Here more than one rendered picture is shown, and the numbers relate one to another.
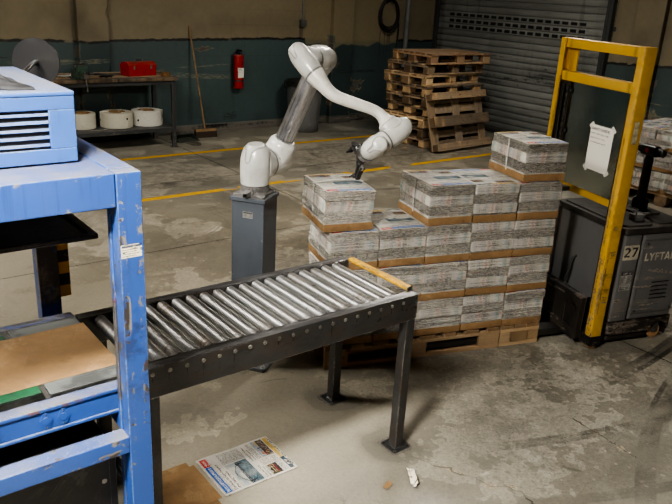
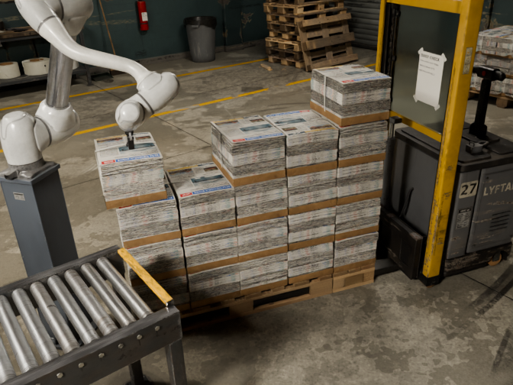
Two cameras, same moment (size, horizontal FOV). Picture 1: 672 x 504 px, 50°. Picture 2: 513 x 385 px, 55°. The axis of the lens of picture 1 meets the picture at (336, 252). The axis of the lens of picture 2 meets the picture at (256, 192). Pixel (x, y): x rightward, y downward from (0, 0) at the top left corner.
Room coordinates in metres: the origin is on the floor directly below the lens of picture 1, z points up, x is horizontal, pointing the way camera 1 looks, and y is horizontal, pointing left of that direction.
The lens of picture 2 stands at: (1.62, -0.72, 1.92)
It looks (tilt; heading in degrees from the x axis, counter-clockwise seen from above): 27 degrees down; 3
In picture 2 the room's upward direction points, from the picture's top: 2 degrees counter-clockwise
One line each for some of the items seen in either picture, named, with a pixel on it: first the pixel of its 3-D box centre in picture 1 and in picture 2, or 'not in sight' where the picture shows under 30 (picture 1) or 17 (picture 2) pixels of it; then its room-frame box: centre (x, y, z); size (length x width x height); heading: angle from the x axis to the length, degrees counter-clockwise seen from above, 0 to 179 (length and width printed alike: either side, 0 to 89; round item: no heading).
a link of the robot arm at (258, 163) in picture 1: (256, 163); (20, 136); (3.73, 0.45, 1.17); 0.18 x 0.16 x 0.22; 153
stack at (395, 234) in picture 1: (407, 282); (228, 239); (4.01, -0.44, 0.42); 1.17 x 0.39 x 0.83; 111
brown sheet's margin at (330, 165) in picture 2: (478, 208); (298, 156); (4.17, -0.85, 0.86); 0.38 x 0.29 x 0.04; 20
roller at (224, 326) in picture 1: (214, 319); not in sight; (2.62, 0.47, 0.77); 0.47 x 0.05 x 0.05; 38
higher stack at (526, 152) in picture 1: (515, 238); (343, 181); (4.27, -1.12, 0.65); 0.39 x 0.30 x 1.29; 21
